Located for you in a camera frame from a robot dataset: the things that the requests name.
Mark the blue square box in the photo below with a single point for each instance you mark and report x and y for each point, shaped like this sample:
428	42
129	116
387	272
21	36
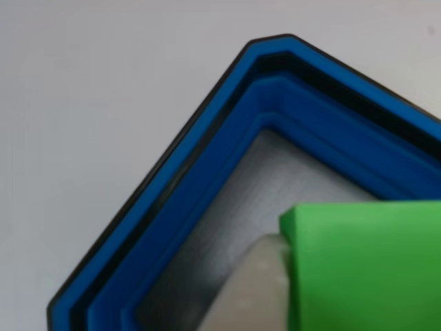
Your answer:
213	145

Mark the green cube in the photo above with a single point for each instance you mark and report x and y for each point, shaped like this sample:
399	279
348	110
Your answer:
361	269

